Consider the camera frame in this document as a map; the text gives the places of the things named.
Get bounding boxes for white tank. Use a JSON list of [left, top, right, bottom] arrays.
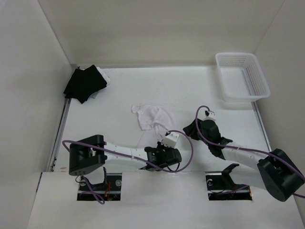
[[131, 103, 177, 148], [90, 67, 111, 99]]

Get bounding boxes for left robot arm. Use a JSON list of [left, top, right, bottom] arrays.
[[69, 133, 182, 190]]

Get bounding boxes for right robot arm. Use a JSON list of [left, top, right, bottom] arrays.
[[183, 118, 305, 202]]

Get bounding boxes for folded white tank top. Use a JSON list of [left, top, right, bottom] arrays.
[[90, 67, 111, 99]]

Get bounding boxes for white plastic basket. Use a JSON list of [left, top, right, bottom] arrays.
[[215, 52, 271, 103]]

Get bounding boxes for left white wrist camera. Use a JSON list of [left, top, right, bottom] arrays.
[[162, 132, 180, 148]]

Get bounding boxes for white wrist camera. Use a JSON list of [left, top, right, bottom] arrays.
[[162, 132, 180, 148], [204, 110, 216, 122]]

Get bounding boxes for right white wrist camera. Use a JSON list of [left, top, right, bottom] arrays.
[[204, 110, 216, 122]]

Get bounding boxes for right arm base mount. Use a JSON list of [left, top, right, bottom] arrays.
[[205, 163, 252, 201]]

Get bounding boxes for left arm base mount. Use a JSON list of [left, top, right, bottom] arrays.
[[75, 168, 122, 202]]

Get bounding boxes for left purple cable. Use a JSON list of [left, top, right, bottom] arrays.
[[61, 130, 194, 205]]

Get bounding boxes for purple cable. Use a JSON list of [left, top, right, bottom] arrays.
[[61, 130, 194, 205], [195, 105, 305, 198]]

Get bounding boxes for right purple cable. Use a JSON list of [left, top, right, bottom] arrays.
[[195, 105, 305, 198]]

